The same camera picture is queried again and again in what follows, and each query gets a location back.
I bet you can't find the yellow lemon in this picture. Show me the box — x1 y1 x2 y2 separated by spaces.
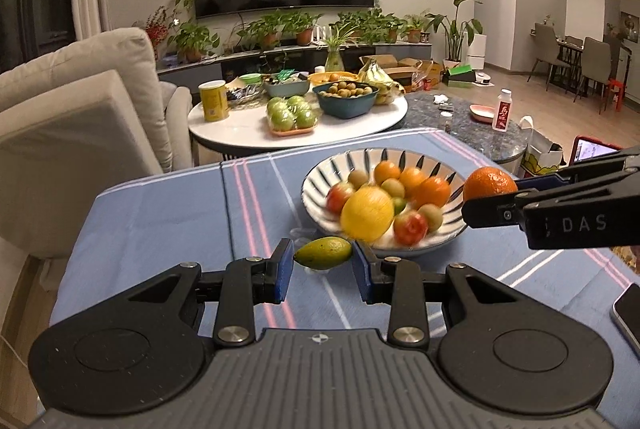
340 186 395 241

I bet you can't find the tall leafy potted plant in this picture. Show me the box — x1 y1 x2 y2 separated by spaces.
425 0 485 67

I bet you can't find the green box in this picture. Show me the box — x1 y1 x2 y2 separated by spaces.
442 65 476 87

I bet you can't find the white bottle red label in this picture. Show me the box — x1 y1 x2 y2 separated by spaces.
492 89 515 132

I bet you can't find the glass vase with grass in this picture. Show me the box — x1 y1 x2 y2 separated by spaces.
320 21 358 72

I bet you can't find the bunch of bananas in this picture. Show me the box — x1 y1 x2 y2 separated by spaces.
356 59 406 106

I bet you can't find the pink dish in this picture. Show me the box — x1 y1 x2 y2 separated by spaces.
469 105 498 124

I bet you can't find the red snack bag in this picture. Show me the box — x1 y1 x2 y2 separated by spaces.
422 61 446 92

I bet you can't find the white round coffee table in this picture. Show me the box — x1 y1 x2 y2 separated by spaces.
187 81 409 160

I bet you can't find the pile of brown longans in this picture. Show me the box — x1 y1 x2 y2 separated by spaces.
320 81 373 100

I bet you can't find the blue striped tablecloth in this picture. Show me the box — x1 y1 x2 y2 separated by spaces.
49 128 640 360

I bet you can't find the pile of snack packets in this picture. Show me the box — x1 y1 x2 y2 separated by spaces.
227 84 263 104

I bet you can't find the silver smartphone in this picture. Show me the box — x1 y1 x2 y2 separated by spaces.
611 283 640 355

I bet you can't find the large pebbled orange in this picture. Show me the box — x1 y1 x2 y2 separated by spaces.
462 166 519 204

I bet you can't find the wrapped tray of green apples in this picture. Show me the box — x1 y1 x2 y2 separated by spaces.
265 95 318 137

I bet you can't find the yellow can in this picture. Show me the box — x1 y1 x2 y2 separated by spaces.
199 80 231 122

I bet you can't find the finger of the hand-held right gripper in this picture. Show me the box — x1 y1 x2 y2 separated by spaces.
461 169 640 229
514 144 640 191

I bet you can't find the white air purifier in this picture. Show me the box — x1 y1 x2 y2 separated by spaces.
465 34 488 72

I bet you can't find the orange plastic basket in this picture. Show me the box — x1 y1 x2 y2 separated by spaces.
309 70 358 86

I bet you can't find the teal bowl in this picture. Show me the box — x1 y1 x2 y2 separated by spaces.
313 81 379 120

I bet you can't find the elongated green mango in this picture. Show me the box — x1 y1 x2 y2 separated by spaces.
294 236 353 269

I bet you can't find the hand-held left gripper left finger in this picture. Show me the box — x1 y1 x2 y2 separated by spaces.
112 238 294 350

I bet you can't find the tablet with video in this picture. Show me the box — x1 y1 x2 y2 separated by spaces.
570 135 623 167

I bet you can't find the grey television console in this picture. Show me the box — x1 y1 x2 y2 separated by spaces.
156 40 433 84

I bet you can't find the beige sofa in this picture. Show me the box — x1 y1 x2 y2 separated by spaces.
0 27 193 260

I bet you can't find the red berry plant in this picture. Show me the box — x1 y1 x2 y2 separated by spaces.
132 6 173 60

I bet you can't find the red stool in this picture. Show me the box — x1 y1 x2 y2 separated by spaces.
607 79 626 112

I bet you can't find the grey dining chair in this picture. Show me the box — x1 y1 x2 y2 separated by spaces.
572 36 618 102
527 23 571 84

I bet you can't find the dark speckled round table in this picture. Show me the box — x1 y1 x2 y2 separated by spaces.
400 90 531 170

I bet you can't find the white paper bag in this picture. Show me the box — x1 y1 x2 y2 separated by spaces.
517 116 568 180

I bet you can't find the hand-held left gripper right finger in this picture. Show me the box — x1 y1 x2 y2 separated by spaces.
351 239 532 350

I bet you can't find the dining table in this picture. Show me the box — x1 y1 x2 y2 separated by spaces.
555 36 586 80

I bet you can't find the green potted plant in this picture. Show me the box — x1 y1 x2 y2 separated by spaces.
282 11 323 47
337 11 381 44
167 21 221 64
372 9 406 44
402 14 431 44
240 11 286 50

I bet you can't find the open cardboard box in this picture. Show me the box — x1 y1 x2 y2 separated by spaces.
360 55 436 92

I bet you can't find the white black-striped bowl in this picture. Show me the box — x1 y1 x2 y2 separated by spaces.
301 148 471 259

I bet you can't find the teal rectangular container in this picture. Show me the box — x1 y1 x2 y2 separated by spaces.
262 74 311 100

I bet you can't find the red apple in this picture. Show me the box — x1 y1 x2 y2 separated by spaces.
325 183 357 215
393 210 430 247

